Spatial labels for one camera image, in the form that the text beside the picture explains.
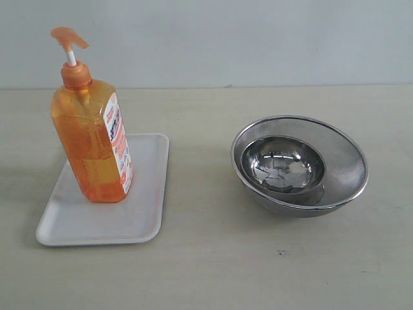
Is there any small shiny steel bowl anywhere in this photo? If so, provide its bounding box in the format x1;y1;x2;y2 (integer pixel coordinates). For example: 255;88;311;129
241;135;327;197

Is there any orange pump soap bottle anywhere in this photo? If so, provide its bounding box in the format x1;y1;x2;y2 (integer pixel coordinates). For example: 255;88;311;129
50;27;134;203

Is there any steel mesh colander bowl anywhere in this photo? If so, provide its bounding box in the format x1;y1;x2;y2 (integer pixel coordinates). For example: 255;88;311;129
230;115;368;218

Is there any white rectangular plastic tray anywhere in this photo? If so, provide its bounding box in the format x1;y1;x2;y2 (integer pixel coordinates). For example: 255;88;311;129
36;133;169;247

